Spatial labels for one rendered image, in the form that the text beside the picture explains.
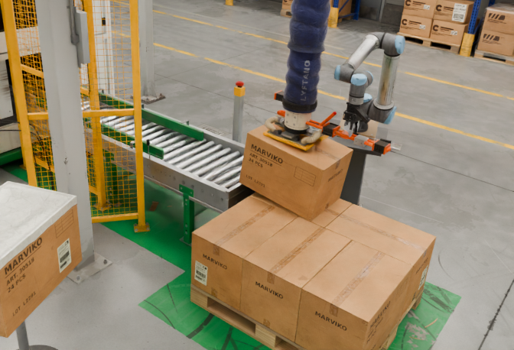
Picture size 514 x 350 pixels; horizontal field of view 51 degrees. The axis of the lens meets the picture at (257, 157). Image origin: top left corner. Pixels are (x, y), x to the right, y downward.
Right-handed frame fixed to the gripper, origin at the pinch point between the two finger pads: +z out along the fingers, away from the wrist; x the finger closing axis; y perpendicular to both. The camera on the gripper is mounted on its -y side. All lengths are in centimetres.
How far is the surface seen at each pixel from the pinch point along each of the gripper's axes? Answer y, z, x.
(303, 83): 34.1, -26.2, 9.7
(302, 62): 36, -40, 10
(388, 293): -58, 59, 52
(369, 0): 394, 73, -833
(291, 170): 29.5, 28.1, 21.1
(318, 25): 30, -62, 6
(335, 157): 9.7, 19.6, 0.8
